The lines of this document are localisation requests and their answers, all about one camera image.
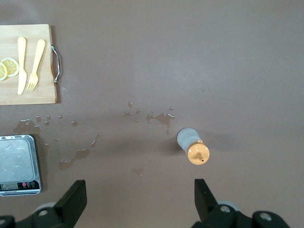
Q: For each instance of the yellow plastic fork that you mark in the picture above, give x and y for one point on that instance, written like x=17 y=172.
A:
x=38 y=57

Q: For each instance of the wooden cutting board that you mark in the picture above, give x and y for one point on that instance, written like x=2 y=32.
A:
x=44 y=95

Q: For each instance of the brown table cover sheet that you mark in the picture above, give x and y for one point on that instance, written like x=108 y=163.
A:
x=166 y=59

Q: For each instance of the yellow plastic knife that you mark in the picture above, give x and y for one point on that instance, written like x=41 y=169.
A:
x=21 y=71

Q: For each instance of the lemon slice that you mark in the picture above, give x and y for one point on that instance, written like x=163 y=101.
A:
x=2 y=72
x=12 y=67

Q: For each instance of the steel digital kitchen scale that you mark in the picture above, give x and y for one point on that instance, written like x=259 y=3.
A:
x=16 y=156

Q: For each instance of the translucent squeeze bottle orange cap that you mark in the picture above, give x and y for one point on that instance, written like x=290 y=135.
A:
x=187 y=139

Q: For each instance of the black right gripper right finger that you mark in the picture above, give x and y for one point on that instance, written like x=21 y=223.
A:
x=209 y=211

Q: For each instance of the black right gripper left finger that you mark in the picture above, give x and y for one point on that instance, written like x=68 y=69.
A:
x=61 y=211

